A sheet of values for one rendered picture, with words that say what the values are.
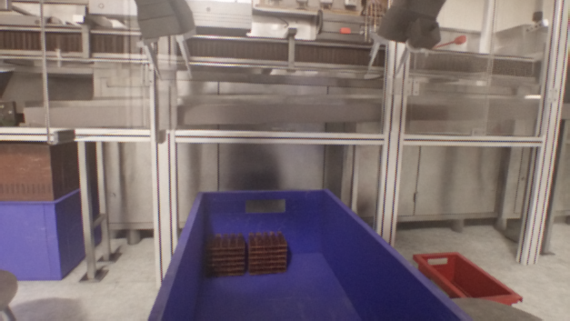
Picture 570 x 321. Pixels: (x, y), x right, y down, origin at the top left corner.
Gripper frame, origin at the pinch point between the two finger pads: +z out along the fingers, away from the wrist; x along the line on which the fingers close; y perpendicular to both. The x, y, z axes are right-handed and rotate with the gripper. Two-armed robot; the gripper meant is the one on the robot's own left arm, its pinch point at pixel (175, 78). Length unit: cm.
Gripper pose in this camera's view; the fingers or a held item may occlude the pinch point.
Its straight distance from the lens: 49.5
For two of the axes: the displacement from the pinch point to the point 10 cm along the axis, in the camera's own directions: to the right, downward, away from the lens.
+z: 1.4, 8.6, 4.9
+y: 1.1, -5.1, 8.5
